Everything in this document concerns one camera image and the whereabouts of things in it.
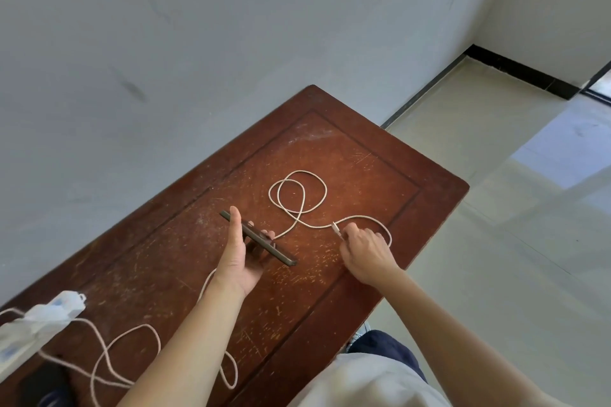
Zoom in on person's right hand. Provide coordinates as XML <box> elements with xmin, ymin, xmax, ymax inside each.
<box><xmin>338</xmin><ymin>223</ymin><xmax>401</xmax><ymax>287</ymax></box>

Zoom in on person's left hand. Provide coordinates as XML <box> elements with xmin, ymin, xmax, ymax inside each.
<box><xmin>212</xmin><ymin>205</ymin><xmax>277</xmax><ymax>300</ymax></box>

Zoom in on white charging cable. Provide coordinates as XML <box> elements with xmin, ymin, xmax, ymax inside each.
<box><xmin>38</xmin><ymin>170</ymin><xmax>393</xmax><ymax>391</ymax></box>

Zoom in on dark smartphone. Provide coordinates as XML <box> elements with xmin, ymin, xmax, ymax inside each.
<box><xmin>219</xmin><ymin>210</ymin><xmax>299</xmax><ymax>268</ymax></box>

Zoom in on person's right forearm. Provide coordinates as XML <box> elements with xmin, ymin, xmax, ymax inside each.
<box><xmin>370</xmin><ymin>267</ymin><xmax>571</xmax><ymax>407</ymax></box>

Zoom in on person's left forearm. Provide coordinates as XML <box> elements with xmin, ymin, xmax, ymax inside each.
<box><xmin>117</xmin><ymin>278</ymin><xmax>246</xmax><ymax>407</ymax></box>

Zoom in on light grey shoe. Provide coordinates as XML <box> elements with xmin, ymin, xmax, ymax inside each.
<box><xmin>345</xmin><ymin>321</ymin><xmax>372</xmax><ymax>352</ymax></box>

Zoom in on dark blue trousers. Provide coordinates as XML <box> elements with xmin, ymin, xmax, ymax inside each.
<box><xmin>345</xmin><ymin>329</ymin><xmax>428</xmax><ymax>383</ymax></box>

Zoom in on white shirt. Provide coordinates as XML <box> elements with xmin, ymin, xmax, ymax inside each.
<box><xmin>286</xmin><ymin>351</ymin><xmax>453</xmax><ymax>407</ymax></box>

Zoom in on white power strip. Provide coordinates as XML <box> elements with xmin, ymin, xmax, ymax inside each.
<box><xmin>0</xmin><ymin>291</ymin><xmax>88</xmax><ymax>376</ymax></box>

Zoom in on black skirting board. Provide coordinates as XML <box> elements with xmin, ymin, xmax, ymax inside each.
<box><xmin>381</xmin><ymin>44</ymin><xmax>581</xmax><ymax>130</ymax></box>

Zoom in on black flat object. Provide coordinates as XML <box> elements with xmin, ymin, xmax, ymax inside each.
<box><xmin>18</xmin><ymin>363</ymin><xmax>74</xmax><ymax>407</ymax></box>

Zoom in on dark door frame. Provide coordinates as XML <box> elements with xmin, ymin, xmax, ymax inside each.
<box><xmin>580</xmin><ymin>60</ymin><xmax>611</xmax><ymax>108</ymax></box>

